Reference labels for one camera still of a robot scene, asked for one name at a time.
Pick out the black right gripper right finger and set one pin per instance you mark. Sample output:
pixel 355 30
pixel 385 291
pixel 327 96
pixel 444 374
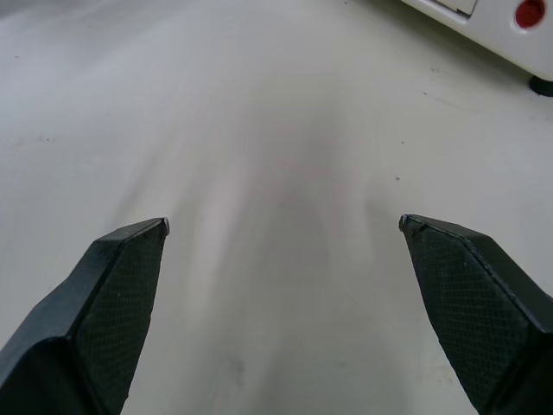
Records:
pixel 475 311

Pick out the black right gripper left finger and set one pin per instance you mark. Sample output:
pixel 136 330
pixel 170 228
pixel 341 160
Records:
pixel 90 320

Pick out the white device with red button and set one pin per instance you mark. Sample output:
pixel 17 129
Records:
pixel 488 30

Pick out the dark red round object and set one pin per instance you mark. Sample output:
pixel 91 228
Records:
pixel 529 13

